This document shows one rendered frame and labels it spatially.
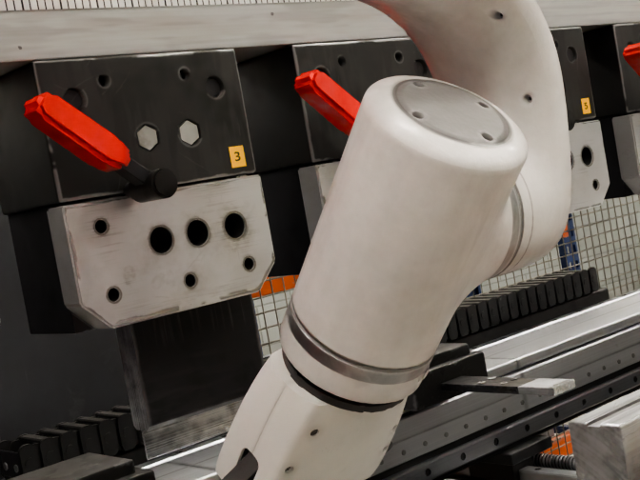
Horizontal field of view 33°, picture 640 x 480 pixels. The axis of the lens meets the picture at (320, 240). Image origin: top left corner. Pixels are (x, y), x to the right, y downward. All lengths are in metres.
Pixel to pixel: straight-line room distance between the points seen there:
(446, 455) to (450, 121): 0.79
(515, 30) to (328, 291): 0.17
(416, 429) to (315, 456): 0.62
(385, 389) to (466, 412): 0.72
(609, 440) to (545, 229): 0.50
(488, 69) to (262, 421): 0.23
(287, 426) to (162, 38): 0.27
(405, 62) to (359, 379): 0.35
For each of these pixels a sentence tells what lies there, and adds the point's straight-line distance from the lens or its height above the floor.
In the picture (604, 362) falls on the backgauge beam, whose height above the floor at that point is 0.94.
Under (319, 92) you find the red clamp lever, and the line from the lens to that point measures 0.73.
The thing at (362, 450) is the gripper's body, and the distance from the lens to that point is 0.64.
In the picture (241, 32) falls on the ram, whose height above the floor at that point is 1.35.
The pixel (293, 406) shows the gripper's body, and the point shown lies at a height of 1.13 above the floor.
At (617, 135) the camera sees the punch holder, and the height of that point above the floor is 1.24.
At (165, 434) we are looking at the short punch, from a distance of 0.74.
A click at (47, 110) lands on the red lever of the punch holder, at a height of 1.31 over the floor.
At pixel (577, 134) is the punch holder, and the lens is 1.00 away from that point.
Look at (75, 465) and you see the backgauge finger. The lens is 0.98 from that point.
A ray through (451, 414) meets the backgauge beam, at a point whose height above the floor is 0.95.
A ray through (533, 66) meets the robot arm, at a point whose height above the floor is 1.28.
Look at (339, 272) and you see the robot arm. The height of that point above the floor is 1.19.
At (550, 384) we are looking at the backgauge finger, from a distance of 1.09.
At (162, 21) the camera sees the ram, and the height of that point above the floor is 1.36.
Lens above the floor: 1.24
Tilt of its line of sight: 3 degrees down
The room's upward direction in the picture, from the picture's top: 10 degrees counter-clockwise
